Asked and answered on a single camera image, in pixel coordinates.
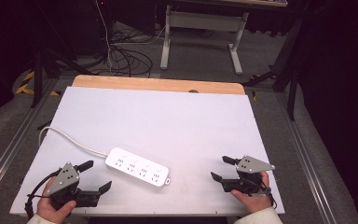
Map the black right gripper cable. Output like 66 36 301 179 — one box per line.
260 182 278 210

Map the white table frame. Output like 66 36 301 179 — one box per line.
159 0 289 76

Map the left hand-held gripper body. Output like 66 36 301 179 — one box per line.
46 161 103 209

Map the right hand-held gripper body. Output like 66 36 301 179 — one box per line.
221 154 276 197

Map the black metal stand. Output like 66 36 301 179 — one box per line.
27 0 98 108
241 12 307 121

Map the white power strip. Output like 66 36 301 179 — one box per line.
104 147 172 189

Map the white board table cover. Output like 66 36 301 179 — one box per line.
9 86 286 217

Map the person's left hand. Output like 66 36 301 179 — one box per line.
36 175 77 224

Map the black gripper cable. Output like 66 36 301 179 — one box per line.
260 182 278 210
24 167 63 219

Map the white floor cable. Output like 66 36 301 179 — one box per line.
95 0 114 77

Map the aluminium floor rail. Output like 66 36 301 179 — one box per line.
274 91 337 224
0 77 61 200

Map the white power strip cable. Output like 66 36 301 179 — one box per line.
38 125 110 158

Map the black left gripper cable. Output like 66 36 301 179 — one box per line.
24 167 63 219

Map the black floor cables bundle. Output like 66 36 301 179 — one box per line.
107 27 154 78

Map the person's right hand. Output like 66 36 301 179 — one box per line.
230 171 274 215

